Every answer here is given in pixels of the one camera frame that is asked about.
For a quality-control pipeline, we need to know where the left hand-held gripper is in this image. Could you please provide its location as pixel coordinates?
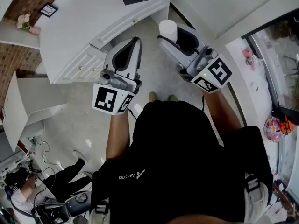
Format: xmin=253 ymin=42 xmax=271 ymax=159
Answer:
xmin=91 ymin=36 xmax=143 ymax=116

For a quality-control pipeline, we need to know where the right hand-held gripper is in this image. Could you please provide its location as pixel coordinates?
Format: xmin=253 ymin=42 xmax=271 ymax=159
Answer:
xmin=157 ymin=23 xmax=234 ymax=94

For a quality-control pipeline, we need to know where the white cylindrical cup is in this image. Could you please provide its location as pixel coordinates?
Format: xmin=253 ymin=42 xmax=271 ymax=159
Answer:
xmin=158 ymin=19 xmax=178 ymax=42

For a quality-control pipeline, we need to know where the person's right forearm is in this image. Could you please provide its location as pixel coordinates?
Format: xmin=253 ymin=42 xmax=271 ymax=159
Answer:
xmin=201 ymin=87 xmax=242 ymax=136

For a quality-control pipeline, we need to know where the person's left forearm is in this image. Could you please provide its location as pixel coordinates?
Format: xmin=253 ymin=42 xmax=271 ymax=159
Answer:
xmin=105 ymin=111 xmax=131 ymax=161

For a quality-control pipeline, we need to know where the person's left shoe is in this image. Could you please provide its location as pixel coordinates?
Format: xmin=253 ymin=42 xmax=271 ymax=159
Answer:
xmin=148 ymin=91 xmax=160 ymax=103

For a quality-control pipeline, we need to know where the white desk with drawers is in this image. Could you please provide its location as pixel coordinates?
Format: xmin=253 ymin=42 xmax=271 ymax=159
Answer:
xmin=39 ymin=0 xmax=174 ymax=84

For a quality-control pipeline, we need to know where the dark-framed glass window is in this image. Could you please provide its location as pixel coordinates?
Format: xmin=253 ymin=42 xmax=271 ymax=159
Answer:
xmin=241 ymin=8 xmax=299 ymax=127

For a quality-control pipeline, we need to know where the person's black shirt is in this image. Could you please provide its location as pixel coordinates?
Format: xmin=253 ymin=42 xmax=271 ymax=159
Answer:
xmin=90 ymin=99 xmax=274 ymax=224

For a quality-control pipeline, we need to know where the pink patterned ball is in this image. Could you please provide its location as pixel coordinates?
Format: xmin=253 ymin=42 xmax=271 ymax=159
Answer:
xmin=263 ymin=116 xmax=285 ymax=144

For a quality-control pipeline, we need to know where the orange toy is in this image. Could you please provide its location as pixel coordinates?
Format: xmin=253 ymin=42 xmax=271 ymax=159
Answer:
xmin=279 ymin=116 xmax=295 ymax=135

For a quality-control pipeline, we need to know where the white cabinet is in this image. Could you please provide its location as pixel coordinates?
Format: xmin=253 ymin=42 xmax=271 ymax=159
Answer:
xmin=1 ymin=71 xmax=69 ymax=152

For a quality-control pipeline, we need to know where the pale pink flower bunch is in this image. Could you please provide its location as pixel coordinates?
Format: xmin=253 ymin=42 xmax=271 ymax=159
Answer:
xmin=15 ymin=12 xmax=33 ymax=31

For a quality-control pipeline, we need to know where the grey rounded device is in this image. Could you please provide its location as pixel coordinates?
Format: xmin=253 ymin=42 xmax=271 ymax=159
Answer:
xmin=63 ymin=190 xmax=92 ymax=217

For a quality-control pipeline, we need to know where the black picture frame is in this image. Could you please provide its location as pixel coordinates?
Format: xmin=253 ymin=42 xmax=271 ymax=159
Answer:
xmin=38 ymin=1 xmax=59 ymax=18

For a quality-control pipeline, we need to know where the white wall shelf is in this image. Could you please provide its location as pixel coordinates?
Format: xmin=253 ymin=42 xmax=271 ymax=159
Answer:
xmin=0 ymin=20 xmax=41 ymax=49

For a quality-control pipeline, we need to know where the grey harness strap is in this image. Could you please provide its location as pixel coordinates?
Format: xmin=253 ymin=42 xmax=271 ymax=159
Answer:
xmin=243 ymin=171 xmax=270 ymax=223
xmin=89 ymin=196 xmax=112 ymax=224

